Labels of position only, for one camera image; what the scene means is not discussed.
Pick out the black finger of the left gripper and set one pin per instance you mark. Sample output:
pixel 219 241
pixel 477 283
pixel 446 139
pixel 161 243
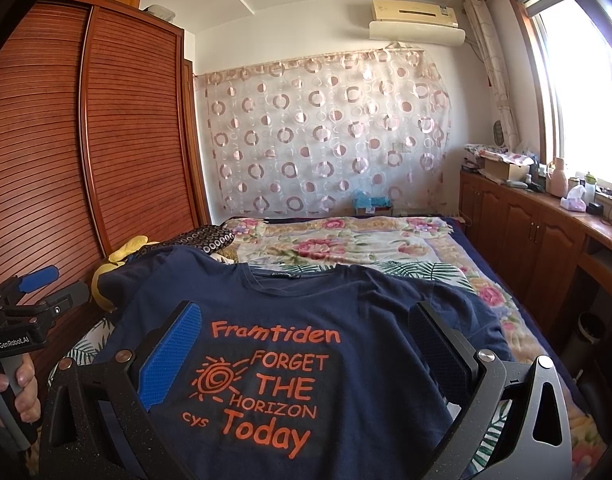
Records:
pixel 68 298

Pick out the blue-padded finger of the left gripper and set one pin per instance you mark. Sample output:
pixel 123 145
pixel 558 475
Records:
pixel 38 279

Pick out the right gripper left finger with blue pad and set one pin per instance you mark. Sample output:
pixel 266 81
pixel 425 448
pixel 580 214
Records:
pixel 98 423

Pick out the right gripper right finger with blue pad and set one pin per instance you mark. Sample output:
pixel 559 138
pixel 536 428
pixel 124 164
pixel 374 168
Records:
pixel 535 442

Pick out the navy printed t-shirt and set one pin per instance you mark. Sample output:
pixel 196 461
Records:
pixel 314 376

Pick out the person's left hand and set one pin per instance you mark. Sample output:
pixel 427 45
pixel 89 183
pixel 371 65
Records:
pixel 26 401

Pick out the wooden louvred wardrobe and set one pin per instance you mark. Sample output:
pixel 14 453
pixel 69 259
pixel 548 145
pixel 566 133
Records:
pixel 98 137

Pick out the wooden side cabinet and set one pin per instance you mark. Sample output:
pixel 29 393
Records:
pixel 553 260

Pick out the floral bed blanket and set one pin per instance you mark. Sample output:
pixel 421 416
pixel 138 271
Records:
pixel 424 248

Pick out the pink tissue pack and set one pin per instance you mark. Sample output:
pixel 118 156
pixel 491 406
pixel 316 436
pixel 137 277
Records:
pixel 574 201

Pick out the pink bottle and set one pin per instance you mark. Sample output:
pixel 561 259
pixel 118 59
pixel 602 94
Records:
pixel 557 181

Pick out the cardboard box on cabinet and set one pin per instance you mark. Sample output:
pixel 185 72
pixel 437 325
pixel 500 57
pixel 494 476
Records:
pixel 500 170

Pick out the pink circle sheer curtain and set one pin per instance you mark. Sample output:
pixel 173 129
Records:
pixel 298 137

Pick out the blue tissue box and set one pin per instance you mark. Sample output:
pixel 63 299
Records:
pixel 365 204

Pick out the white wall air conditioner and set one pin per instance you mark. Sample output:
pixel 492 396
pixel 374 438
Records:
pixel 415 22

